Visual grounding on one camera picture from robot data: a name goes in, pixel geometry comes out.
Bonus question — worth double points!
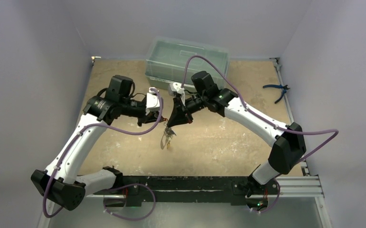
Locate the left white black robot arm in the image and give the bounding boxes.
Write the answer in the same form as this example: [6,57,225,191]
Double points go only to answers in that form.
[31,75,164,211]

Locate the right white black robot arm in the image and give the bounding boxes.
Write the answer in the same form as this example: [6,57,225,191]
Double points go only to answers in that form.
[166,71,306,197]

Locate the clear green plastic storage box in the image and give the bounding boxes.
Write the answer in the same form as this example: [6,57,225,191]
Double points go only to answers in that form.
[145,37,229,90]

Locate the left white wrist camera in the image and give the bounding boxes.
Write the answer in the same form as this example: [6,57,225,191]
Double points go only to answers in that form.
[146,87,160,112]

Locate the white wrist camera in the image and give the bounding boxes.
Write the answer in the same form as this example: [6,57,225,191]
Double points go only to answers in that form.
[146,87,160,112]
[168,82,186,104]

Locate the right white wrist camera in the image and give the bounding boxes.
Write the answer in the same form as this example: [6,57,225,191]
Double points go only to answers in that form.
[168,82,186,104]

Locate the blue handled pliers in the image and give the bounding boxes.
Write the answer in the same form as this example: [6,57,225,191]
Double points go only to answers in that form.
[263,84,291,105]

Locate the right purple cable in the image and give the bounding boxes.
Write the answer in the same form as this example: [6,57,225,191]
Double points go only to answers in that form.
[181,55,339,215]

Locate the aluminium frame rail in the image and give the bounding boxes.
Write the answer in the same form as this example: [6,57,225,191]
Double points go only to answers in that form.
[84,176,322,199]

